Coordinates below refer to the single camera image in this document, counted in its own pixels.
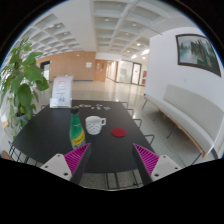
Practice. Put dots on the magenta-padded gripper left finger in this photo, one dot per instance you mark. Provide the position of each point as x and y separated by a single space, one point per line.
75 158

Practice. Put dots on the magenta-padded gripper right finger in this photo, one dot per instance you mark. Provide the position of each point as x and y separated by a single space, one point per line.
148 160

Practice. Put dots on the green drink bottle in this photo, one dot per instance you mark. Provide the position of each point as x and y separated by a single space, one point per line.
77 130

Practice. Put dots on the white polka-dot mug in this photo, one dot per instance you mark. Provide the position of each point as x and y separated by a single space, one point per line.
93 126

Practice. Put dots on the flat round red coaster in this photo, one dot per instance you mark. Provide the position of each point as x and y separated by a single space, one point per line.
118 132

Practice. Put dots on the row of black metal chairs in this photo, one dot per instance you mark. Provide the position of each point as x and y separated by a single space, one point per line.
137 120

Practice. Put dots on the small blue card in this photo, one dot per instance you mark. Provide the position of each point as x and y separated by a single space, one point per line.
106 108

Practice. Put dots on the long white bench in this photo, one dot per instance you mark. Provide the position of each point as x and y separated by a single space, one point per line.
186 111

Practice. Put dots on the clear acrylic sign stand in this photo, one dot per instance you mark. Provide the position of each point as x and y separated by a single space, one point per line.
62 90

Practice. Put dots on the green leafy potted plant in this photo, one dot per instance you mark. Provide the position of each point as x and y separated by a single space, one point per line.
25 95

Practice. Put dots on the black-framed glass door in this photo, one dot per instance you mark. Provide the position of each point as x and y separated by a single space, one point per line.
136 73

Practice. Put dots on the group of ceiling lights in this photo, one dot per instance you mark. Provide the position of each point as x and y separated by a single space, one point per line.
145 52

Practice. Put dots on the dark-framed landscape painting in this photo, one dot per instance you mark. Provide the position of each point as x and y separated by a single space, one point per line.
196 51

